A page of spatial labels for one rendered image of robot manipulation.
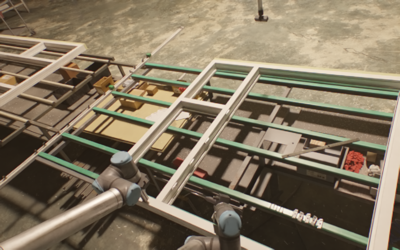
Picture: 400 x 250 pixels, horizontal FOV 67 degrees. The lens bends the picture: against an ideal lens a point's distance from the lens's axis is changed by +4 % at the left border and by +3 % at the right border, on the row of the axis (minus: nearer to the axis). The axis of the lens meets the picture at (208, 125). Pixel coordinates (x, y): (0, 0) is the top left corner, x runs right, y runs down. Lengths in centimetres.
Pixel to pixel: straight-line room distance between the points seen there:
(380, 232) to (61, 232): 124
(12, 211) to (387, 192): 334
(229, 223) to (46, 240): 65
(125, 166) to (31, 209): 226
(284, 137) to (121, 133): 147
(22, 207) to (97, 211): 251
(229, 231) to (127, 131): 167
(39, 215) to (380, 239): 296
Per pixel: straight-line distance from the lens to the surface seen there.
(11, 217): 371
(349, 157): 210
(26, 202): 374
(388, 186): 164
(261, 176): 210
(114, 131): 278
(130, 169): 147
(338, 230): 155
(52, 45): 445
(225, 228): 125
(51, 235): 117
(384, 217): 154
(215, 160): 221
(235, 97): 216
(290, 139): 191
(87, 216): 122
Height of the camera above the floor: 222
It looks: 41 degrees down
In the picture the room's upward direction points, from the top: 16 degrees counter-clockwise
